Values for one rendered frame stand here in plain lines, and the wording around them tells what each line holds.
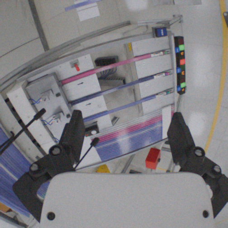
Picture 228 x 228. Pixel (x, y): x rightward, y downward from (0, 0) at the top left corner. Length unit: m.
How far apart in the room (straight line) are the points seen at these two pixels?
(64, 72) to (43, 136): 0.31
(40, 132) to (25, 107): 0.14
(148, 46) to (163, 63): 0.12
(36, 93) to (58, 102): 0.10
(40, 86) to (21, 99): 0.10
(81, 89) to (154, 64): 0.35
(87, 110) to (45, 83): 0.25
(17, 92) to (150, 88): 0.61
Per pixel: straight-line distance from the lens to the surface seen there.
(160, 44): 0.70
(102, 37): 0.99
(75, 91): 0.66
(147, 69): 0.70
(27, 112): 0.64
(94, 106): 0.70
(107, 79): 1.05
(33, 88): 0.61
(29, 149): 0.71
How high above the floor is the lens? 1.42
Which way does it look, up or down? 39 degrees down
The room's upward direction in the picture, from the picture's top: 142 degrees counter-clockwise
